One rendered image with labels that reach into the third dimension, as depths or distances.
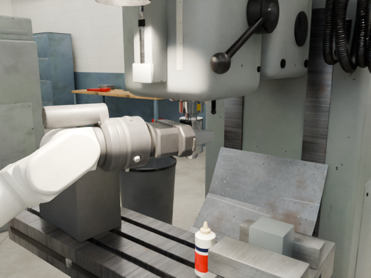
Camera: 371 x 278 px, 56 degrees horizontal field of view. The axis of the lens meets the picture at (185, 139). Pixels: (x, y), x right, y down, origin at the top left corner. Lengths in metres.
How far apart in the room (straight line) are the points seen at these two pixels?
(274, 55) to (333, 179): 0.40
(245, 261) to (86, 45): 7.51
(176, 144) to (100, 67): 7.00
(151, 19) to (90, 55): 7.28
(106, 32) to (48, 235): 6.63
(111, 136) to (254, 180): 0.55
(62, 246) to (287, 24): 0.69
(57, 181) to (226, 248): 0.29
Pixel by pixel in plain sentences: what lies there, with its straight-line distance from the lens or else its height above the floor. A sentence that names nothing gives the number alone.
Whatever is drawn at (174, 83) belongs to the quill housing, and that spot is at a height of 1.34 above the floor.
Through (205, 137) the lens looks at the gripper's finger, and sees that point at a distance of 0.64.
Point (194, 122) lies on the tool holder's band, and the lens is 0.64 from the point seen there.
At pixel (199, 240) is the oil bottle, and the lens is 0.69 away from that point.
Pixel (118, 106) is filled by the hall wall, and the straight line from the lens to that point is 7.20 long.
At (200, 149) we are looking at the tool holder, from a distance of 0.65.
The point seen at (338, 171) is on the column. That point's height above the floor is 1.10.
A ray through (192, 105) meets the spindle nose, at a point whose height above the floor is 1.30.
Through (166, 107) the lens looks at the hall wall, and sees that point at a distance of 6.29.
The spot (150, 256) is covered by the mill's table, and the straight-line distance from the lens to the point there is 0.80.
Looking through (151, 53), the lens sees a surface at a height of 1.38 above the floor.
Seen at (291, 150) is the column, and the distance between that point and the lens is 0.98.
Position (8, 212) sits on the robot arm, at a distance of 0.54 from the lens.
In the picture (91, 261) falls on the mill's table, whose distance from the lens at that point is 0.81.
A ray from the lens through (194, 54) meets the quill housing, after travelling 0.53.
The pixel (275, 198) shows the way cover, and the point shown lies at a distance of 0.97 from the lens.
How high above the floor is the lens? 1.37
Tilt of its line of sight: 12 degrees down
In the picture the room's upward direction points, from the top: straight up
